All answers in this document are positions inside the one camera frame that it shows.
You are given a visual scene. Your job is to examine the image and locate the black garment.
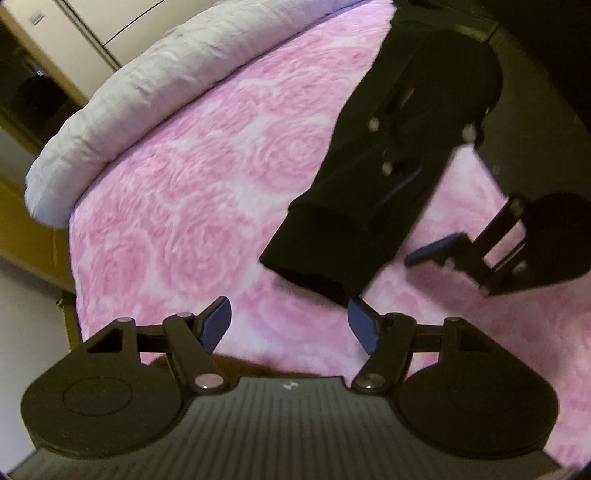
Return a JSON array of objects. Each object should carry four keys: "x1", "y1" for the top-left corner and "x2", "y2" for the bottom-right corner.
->
[{"x1": 258, "y1": 0, "x2": 591, "y2": 307}]

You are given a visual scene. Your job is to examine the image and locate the pink floral bed blanket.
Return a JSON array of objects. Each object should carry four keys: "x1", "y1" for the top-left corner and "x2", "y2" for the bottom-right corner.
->
[{"x1": 70, "y1": 1, "x2": 590, "y2": 465}]

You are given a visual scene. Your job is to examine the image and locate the wooden bedside furniture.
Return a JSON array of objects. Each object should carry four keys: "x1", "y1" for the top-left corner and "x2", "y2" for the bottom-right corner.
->
[{"x1": 1, "y1": 177, "x2": 75, "y2": 293}]

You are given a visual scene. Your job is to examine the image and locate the folded light striped quilt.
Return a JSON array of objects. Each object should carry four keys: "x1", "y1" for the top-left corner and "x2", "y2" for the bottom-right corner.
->
[{"x1": 24, "y1": 1, "x2": 351, "y2": 229}]

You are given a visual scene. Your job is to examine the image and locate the white wardrobe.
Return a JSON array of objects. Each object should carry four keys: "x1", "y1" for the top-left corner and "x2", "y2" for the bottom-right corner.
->
[{"x1": 1, "y1": 0, "x2": 213, "y2": 106}]

